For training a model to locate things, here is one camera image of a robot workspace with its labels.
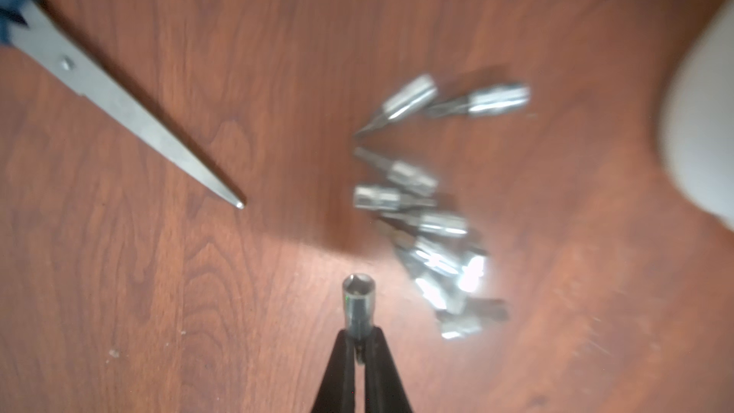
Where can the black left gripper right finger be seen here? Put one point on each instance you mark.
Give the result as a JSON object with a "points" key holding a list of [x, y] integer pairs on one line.
{"points": [[384, 389]]}

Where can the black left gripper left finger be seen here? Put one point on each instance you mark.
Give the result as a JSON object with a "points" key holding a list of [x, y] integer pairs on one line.
{"points": [[336, 392]]}

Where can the silver socket bit nine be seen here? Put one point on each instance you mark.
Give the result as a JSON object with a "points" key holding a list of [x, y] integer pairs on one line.
{"points": [[359, 302]]}

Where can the silver socket bit ten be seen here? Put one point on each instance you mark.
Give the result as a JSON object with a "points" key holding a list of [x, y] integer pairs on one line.
{"points": [[478, 314]]}

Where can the silver socket bit seven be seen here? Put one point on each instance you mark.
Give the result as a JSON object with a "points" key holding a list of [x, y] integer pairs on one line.
{"points": [[436, 289]]}

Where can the silver socket bit eight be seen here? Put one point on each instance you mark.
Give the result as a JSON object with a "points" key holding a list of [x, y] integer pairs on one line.
{"points": [[474, 265]]}

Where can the silver socket bit five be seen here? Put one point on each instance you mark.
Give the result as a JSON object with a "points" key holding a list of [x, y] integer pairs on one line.
{"points": [[435, 222]]}

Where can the silver socket bit four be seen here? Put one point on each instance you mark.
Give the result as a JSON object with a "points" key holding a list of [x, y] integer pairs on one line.
{"points": [[380, 198]]}

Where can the silver socket bit three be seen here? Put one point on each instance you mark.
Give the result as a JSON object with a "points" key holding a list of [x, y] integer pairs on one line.
{"points": [[412, 178]]}

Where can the silver socket bit one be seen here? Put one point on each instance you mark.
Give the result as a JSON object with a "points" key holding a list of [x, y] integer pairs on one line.
{"points": [[412, 98]]}

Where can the silver socket bit two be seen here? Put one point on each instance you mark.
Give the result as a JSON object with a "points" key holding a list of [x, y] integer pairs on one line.
{"points": [[490, 101]]}

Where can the white plastic storage box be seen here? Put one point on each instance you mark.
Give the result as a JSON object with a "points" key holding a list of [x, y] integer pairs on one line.
{"points": [[695, 132]]}

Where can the blue handled scissors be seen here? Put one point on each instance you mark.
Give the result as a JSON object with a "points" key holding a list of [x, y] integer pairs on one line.
{"points": [[26, 27]]}

